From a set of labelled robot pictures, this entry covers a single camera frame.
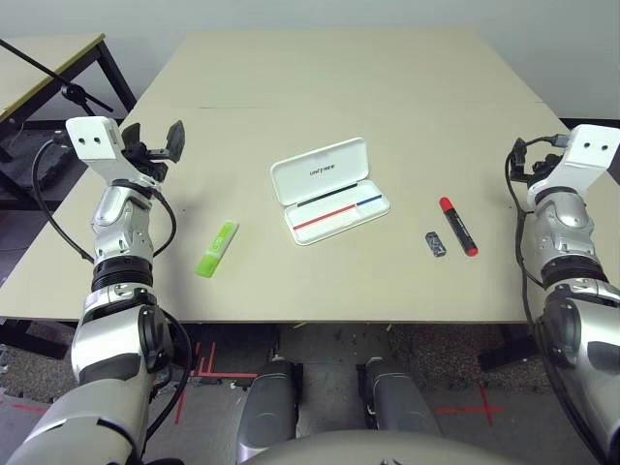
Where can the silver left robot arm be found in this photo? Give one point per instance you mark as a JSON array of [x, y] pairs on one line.
[[116, 339]]

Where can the red tape cross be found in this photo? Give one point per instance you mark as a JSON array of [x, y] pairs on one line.
[[484, 409]]

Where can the grey robot leg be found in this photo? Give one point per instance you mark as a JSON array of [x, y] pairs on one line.
[[397, 397], [266, 412]]

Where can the grey right robot leg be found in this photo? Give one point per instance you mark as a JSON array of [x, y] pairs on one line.
[[397, 397]]

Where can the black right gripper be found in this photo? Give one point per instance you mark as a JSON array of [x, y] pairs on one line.
[[542, 167]]

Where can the dark foam floor mat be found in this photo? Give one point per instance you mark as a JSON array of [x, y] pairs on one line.
[[58, 169]]

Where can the red and black marker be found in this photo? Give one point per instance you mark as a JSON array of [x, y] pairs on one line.
[[457, 225]]

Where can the red tape lines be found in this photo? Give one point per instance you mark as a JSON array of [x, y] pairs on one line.
[[208, 374]]

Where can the beige side table black frame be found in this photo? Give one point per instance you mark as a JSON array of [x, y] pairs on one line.
[[29, 87]]

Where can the white plastic pencil case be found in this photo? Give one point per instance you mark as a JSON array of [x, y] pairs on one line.
[[319, 169]]

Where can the black eraser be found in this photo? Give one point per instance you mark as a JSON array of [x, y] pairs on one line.
[[436, 244]]

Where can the grey left robot leg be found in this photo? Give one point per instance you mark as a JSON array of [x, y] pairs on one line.
[[266, 412]]

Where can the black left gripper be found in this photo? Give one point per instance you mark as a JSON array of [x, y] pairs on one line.
[[150, 162]]

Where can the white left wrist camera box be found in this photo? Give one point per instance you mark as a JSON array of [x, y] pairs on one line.
[[92, 140]]

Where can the grey robot torso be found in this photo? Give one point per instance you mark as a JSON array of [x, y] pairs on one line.
[[339, 450]]

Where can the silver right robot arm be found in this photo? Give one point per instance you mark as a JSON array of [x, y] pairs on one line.
[[571, 227]]

